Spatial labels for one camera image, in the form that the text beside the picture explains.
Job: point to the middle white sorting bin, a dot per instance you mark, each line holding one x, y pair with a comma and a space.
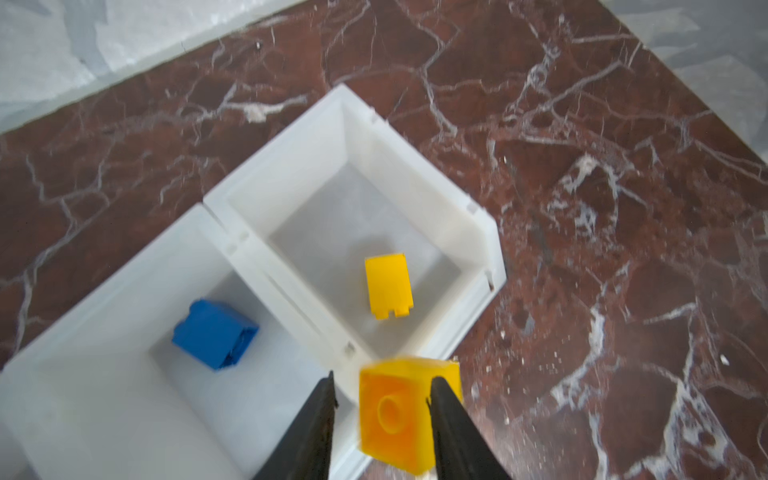
105, 394

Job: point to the blue lego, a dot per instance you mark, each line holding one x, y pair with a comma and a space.
215, 334

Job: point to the yellow lego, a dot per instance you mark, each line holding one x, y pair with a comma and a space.
389, 286
394, 419

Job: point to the right white sorting bin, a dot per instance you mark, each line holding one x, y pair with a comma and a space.
339, 186

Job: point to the white sorting bin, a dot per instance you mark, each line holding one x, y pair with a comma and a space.
339, 186
105, 394

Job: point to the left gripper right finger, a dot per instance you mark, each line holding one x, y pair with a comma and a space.
460, 450

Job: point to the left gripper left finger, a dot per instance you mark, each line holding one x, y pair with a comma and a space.
305, 450

